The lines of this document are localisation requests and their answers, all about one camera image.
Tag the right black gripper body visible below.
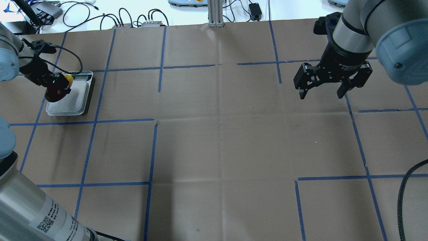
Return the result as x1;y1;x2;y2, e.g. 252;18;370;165
315;43;370;87

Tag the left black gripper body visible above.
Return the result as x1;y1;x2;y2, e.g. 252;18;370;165
19;59;55;87

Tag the red yellow mango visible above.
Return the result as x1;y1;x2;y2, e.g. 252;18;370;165
44;74;74;102

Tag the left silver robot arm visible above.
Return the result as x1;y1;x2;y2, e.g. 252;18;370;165
0;25;99;241

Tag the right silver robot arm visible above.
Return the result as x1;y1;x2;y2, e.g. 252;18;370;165
293;0;428;99

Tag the silver digital kitchen scale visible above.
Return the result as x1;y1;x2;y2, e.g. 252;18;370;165
45;71;95;116

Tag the black power adapter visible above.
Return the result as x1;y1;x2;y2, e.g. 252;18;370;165
248;2;262;21

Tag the brown paper table cover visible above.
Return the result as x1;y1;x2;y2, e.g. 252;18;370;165
1;19;427;241

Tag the blue teach pendant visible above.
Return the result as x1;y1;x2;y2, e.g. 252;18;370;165
167;0;208;7

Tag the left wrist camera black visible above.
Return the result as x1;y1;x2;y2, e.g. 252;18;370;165
22;38;57;56

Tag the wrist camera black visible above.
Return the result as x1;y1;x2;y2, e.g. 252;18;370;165
313;12;342;37
22;38;57;56

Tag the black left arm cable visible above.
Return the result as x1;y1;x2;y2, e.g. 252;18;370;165
18;45;83;75

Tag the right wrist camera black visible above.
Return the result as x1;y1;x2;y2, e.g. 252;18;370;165
313;12;342;37

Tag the aluminium frame post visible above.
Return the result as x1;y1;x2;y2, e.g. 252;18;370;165
207;0;224;28

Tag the black braided cable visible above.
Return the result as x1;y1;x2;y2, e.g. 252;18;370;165
397;159;428;241

